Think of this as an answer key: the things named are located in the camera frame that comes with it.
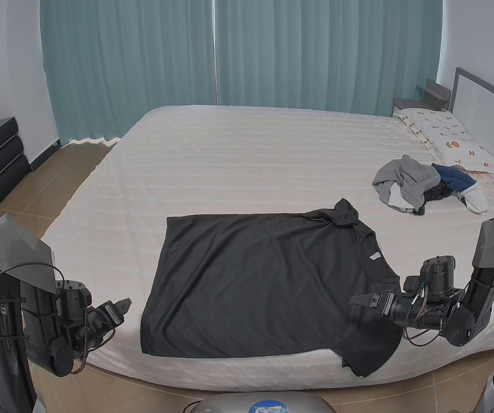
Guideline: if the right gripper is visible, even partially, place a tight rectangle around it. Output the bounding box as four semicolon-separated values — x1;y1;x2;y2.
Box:
375;290;422;328

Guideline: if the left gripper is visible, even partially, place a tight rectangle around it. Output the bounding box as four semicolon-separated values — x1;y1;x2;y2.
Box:
88;300;123;338

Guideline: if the black T-shirt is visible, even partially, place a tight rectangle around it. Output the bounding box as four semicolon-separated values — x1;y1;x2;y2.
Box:
140;198;402;377

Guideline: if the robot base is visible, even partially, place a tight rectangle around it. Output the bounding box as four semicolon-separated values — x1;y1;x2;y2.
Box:
195;392;329;413

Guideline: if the pile of clothes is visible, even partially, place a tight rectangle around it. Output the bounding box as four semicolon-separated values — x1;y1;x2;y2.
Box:
372;154;489;216

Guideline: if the bed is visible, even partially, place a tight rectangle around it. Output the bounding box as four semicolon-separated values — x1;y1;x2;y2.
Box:
40;67;494;392

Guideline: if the white printed pillow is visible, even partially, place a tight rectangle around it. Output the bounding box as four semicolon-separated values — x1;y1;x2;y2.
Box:
395;108;494;174

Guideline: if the grey bedside table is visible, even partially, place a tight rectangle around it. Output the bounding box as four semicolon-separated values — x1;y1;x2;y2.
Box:
393;79;452;112

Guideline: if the blue-green curtain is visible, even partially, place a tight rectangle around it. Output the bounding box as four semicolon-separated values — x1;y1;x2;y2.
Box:
214;0;443;117
40;0;218;145

